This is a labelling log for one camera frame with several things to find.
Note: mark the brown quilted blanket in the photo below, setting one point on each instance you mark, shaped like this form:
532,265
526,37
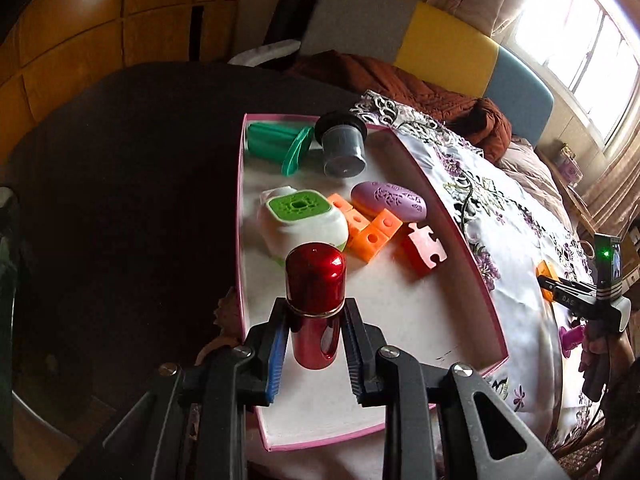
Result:
400,80

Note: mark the dark hanging cloth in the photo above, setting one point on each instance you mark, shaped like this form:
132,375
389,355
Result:
300,0

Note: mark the red puzzle-shaped block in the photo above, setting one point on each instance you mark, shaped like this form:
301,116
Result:
422,250

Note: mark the window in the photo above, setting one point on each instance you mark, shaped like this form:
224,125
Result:
590,35

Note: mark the wicker basket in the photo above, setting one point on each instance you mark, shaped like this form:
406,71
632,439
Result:
580,442

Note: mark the grey yellow blue padded headboard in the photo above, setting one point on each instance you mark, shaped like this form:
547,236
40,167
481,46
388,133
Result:
450,40

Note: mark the white container with green lid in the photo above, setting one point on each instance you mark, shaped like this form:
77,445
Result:
300,230

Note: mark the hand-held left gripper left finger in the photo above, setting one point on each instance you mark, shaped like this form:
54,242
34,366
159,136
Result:
275,360

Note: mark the purple silicone perforated cap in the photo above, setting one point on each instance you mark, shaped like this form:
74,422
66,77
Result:
570,340

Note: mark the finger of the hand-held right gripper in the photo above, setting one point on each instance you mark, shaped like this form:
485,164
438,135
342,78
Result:
565,285
572,302

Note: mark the white cloth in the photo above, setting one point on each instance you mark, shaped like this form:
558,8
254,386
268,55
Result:
265,55

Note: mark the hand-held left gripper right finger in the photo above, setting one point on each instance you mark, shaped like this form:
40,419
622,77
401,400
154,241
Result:
352,355

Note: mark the green lidded container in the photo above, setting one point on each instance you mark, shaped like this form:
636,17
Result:
270,140

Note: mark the mauve quilt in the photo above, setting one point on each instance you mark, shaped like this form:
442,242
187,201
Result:
530,170

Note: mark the red metallic cylinder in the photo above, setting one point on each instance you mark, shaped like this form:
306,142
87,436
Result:
315,280

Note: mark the person's right hand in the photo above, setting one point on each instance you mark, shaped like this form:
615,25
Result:
592,352

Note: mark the purple patterned box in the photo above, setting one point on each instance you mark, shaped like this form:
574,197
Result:
567,162

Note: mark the yellow-orange plastic block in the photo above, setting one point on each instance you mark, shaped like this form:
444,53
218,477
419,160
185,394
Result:
545,272

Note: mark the wooden wardrobe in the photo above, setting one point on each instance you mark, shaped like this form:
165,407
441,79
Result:
75,35

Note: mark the white embroidered floral tablecloth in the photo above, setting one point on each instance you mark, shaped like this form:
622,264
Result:
505,240

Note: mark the black lidded jar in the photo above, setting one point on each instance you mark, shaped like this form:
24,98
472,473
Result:
342,147

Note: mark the wooden bedside table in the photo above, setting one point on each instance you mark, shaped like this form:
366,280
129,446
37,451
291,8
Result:
575,200

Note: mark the purple oval case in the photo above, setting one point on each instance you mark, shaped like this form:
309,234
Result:
390,197

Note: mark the pink shallow box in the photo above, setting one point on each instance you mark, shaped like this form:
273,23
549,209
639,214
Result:
400,320

